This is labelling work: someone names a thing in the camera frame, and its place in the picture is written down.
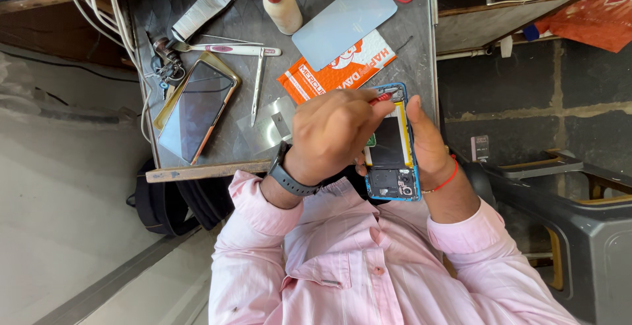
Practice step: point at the white printed tube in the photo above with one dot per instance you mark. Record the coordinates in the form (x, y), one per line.
(202, 11)

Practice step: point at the person's right hand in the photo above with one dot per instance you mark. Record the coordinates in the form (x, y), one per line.
(430, 152)

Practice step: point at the orange and white packet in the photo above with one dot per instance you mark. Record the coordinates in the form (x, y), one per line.
(316, 76)

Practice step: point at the white toothbrush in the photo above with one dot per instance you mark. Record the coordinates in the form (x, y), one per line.
(232, 49)

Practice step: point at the red screwdriver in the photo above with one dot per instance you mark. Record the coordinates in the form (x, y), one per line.
(381, 99)

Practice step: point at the dark grey smartwatch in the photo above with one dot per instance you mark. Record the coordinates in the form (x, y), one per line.
(289, 177)

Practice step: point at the small black pin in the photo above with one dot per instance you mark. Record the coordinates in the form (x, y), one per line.
(405, 43)

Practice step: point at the clear plastic film sheet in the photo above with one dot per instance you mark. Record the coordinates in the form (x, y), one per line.
(264, 132)

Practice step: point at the pale blue screen protector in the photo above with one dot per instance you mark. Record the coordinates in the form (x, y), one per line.
(345, 21)

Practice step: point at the metal tweezers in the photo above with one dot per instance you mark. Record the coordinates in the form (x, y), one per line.
(258, 85)

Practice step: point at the orange plastic bag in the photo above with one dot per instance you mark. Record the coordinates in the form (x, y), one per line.
(592, 21)

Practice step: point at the black backpack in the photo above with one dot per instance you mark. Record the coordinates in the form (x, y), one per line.
(163, 204)

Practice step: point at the gold phone case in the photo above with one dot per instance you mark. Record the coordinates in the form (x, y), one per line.
(217, 59)

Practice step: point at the dark grey plastic stool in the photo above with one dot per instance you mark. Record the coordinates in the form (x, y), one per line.
(592, 246)

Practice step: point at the blue smartphone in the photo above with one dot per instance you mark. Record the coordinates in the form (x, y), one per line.
(392, 172)

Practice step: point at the glue bottle with red cap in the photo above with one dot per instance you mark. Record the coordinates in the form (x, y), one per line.
(282, 9)

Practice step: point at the thin metal needle tool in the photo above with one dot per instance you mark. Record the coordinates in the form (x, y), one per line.
(232, 40)

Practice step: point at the wooden shelf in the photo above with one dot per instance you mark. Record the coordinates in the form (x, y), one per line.
(493, 14)

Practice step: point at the smartphone with dark screen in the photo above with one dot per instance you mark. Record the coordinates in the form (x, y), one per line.
(197, 113)

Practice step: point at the person's left fingers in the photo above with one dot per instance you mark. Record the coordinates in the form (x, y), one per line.
(368, 110)

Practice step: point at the bunch of keys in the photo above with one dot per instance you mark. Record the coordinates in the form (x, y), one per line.
(168, 63)

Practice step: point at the pink shirt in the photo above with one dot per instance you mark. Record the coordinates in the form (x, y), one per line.
(375, 270)

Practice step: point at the clear plastic bag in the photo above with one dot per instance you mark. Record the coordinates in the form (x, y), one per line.
(15, 83)

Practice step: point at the person's left hand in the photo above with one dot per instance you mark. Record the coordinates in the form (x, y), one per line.
(328, 135)

